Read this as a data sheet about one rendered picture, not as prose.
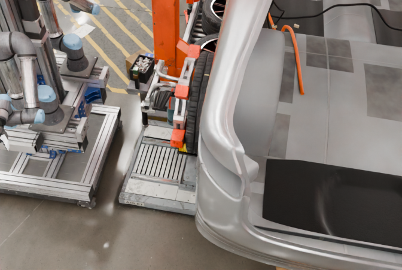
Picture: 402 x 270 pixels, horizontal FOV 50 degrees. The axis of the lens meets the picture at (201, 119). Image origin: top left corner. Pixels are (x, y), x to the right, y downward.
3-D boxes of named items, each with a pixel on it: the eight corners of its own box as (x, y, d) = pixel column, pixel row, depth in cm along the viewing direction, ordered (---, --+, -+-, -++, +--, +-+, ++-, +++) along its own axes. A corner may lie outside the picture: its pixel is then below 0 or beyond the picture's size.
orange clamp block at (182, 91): (188, 100, 250) (187, 97, 241) (175, 98, 251) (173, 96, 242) (190, 88, 251) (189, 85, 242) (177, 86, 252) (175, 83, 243)
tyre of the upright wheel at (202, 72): (221, 162, 243) (238, 46, 243) (180, 156, 245) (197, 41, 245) (224, 154, 309) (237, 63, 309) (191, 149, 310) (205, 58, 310)
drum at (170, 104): (189, 117, 278) (189, 102, 268) (157, 112, 280) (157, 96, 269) (193, 101, 288) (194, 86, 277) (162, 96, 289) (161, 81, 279)
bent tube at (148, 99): (176, 107, 256) (176, 94, 248) (145, 102, 258) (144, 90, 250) (182, 87, 268) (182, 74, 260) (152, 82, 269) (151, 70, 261)
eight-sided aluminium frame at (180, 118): (183, 160, 280) (183, 102, 239) (173, 158, 281) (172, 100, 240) (197, 100, 316) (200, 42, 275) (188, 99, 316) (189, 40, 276)
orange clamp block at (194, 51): (198, 59, 272) (200, 45, 272) (186, 57, 273) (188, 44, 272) (200, 60, 279) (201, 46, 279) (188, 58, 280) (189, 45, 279)
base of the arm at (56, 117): (35, 124, 264) (31, 113, 257) (44, 106, 274) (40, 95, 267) (59, 127, 263) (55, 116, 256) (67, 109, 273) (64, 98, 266)
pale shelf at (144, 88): (148, 94, 340) (147, 91, 338) (127, 91, 342) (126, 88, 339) (160, 58, 369) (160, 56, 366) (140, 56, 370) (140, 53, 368)
